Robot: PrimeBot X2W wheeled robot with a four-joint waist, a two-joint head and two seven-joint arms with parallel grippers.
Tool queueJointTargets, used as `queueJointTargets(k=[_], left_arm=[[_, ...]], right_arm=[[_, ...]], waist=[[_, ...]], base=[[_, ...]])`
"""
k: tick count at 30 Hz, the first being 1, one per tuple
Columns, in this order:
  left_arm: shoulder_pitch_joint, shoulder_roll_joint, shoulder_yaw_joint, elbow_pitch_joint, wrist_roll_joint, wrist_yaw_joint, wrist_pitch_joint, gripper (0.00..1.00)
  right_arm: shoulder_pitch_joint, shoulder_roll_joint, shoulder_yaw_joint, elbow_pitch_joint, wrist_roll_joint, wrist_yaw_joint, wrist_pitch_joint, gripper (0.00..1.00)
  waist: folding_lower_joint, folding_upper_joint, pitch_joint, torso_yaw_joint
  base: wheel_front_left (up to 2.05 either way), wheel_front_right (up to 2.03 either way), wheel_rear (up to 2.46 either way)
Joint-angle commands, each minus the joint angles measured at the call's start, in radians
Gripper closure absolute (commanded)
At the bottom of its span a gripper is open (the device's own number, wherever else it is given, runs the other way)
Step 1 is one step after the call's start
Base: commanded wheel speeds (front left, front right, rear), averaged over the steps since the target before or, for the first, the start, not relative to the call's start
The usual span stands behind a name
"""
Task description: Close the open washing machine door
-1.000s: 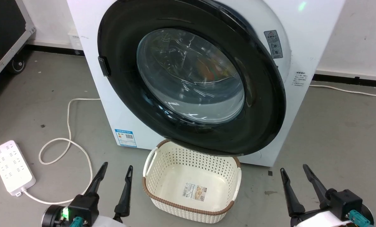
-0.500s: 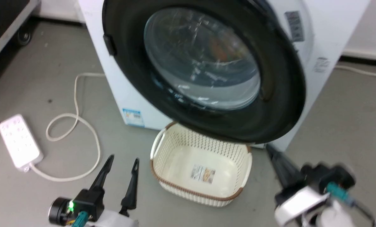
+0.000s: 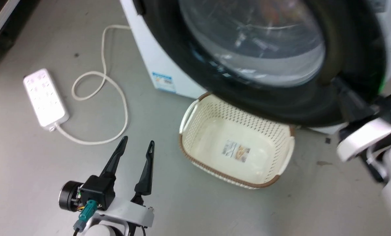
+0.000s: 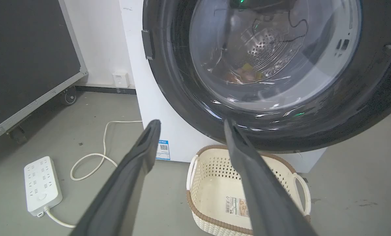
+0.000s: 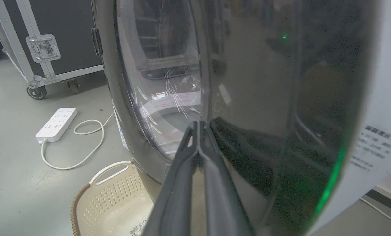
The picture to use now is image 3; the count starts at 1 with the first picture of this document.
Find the white power cord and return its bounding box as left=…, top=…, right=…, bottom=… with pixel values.
left=54, top=25, right=131, bottom=145

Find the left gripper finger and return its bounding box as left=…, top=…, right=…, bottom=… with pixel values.
left=99, top=135, right=129, bottom=180
left=131, top=140, right=155, bottom=206

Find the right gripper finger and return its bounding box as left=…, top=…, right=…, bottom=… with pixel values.
left=332, top=77, right=377, bottom=124

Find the paper label in basket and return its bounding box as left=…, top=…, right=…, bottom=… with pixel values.
left=222, top=140, right=251, bottom=163

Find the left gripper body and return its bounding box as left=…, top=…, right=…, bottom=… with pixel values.
left=58, top=174, right=155, bottom=229

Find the cream perforated laundry basket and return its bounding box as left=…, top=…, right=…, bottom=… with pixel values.
left=178, top=92, right=295, bottom=189

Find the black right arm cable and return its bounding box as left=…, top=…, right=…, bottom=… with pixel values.
left=360, top=146, right=390, bottom=184

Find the blue energy label sticker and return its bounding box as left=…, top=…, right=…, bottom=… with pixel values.
left=151, top=71, right=176, bottom=94

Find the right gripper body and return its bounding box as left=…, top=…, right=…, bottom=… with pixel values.
left=336, top=92, right=391, bottom=163

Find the dark furniture with metal edge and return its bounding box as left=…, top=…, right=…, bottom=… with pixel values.
left=0, top=0, right=40, bottom=68

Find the white washing machine body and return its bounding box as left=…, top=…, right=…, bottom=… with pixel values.
left=119, top=0, right=391, bottom=135

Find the black round glass washer door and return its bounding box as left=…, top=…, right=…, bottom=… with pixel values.
left=132, top=0, right=388, bottom=128

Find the white power strip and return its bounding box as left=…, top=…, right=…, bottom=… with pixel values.
left=23, top=68, right=70, bottom=131

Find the teal connector black cable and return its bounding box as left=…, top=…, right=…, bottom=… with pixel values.
left=72, top=199, right=98, bottom=236

